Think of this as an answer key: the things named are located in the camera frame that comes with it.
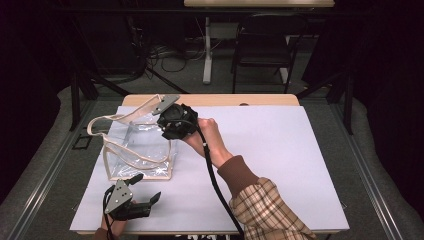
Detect clear bag with beige trim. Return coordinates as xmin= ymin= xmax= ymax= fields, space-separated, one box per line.
xmin=86 ymin=94 xmax=181 ymax=182

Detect black metal stand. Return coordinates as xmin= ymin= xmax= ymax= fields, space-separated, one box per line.
xmin=295 ymin=71 xmax=355 ymax=136
xmin=67 ymin=70 xmax=100 ymax=132

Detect black folding chair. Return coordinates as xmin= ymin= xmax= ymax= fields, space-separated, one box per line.
xmin=230 ymin=13 xmax=310 ymax=95

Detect wooden table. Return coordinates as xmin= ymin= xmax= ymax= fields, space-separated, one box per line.
xmin=76 ymin=93 xmax=342 ymax=236

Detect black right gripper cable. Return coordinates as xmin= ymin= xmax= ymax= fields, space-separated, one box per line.
xmin=173 ymin=118 xmax=246 ymax=238

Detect person's right hand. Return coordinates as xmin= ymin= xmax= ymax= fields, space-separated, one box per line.
xmin=181 ymin=117 xmax=235 ymax=170

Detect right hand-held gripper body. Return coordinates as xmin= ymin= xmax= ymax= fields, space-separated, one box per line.
xmin=151 ymin=94 xmax=200 ymax=141

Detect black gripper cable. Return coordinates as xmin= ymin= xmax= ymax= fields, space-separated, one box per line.
xmin=173 ymin=118 xmax=246 ymax=238
xmin=101 ymin=185 xmax=116 ymax=240

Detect white-legged desk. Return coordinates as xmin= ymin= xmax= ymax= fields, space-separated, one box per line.
xmin=183 ymin=0 xmax=336 ymax=85

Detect bundle of floor cables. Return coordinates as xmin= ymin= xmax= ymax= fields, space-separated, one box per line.
xmin=145 ymin=39 xmax=208 ymax=74

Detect person's left hand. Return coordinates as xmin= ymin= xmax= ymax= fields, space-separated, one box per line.
xmin=100 ymin=213 xmax=128 ymax=237

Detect white table mat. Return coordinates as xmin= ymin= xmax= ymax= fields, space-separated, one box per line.
xmin=69 ymin=105 xmax=351 ymax=234

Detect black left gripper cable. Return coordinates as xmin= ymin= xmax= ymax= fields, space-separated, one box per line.
xmin=101 ymin=185 xmax=116 ymax=240

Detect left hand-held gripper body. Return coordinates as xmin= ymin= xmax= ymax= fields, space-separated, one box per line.
xmin=102 ymin=179 xmax=152 ymax=222

